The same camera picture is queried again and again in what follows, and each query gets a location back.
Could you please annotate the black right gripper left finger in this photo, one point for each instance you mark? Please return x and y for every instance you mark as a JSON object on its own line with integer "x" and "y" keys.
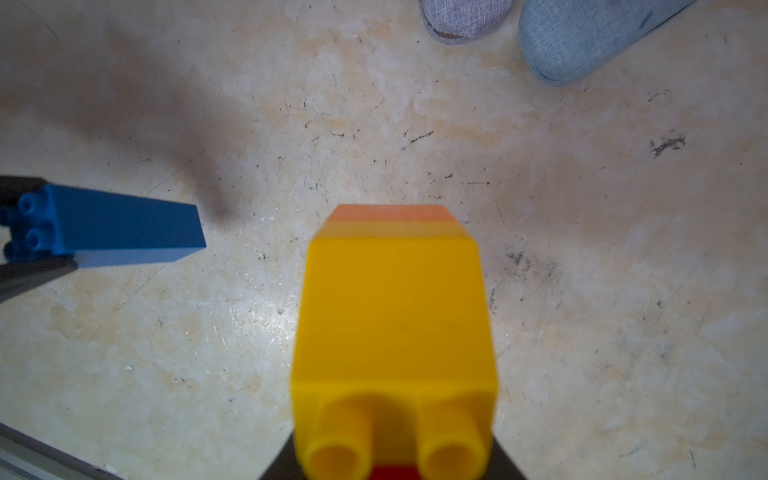
{"x": 285, "y": 465}

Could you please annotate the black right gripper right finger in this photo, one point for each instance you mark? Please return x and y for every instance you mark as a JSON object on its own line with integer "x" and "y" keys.
{"x": 500, "y": 465}

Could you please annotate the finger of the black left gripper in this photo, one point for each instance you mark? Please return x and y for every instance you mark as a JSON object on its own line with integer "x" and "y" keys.
{"x": 13, "y": 187}
{"x": 21, "y": 277}

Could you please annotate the blue square lego brick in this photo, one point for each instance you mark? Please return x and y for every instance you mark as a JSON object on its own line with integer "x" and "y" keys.
{"x": 99, "y": 229}

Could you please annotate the red square lego brick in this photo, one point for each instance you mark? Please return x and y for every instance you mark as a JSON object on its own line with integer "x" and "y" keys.
{"x": 394, "y": 472}

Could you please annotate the yellow lego brick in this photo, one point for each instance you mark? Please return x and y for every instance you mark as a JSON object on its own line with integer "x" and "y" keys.
{"x": 394, "y": 361}

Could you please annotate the long orange lego brick back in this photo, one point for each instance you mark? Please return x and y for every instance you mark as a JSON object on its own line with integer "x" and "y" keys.
{"x": 399, "y": 213}

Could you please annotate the blue grey oval case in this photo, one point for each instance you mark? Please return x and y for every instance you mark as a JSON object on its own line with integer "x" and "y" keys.
{"x": 565, "y": 41}

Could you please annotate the purple grey oval case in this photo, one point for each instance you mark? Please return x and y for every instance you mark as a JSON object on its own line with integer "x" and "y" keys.
{"x": 455, "y": 22}

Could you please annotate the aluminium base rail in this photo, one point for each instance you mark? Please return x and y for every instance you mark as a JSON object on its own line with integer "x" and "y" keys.
{"x": 23, "y": 457}

